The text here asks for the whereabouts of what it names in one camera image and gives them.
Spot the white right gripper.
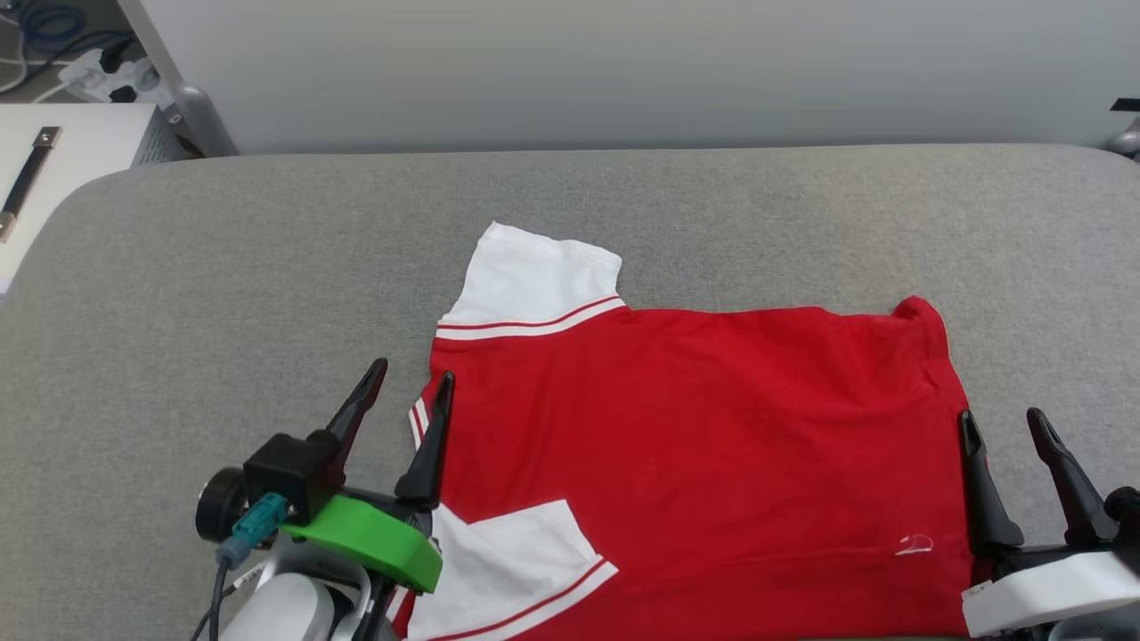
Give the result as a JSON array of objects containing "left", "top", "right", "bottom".
[{"left": 958, "top": 408, "right": 1140, "bottom": 638}]

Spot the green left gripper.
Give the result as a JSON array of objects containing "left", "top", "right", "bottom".
[{"left": 281, "top": 358, "right": 456, "bottom": 595}]

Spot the red and white shirt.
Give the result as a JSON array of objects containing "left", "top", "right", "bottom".
[{"left": 392, "top": 221, "right": 981, "bottom": 641}]

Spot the white power strip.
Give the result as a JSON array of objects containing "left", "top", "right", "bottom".
[{"left": 58, "top": 49, "right": 170, "bottom": 103}]

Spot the left teal-plug black cable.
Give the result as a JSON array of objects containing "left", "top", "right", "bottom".
[{"left": 189, "top": 494, "right": 290, "bottom": 641}]

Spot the grey metal frame post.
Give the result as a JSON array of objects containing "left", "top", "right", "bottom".
[{"left": 116, "top": 0, "right": 237, "bottom": 159}]

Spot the grey post with round foot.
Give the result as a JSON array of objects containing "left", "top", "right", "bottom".
[{"left": 1104, "top": 116, "right": 1140, "bottom": 161}]

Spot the white case with black handle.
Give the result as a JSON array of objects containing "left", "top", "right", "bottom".
[{"left": 0, "top": 102, "right": 183, "bottom": 295}]

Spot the black strap cabinet handle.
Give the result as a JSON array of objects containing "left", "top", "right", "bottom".
[{"left": 0, "top": 126, "right": 63, "bottom": 243}]

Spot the blue cable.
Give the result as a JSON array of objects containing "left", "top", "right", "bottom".
[{"left": 18, "top": 3, "right": 90, "bottom": 41}]

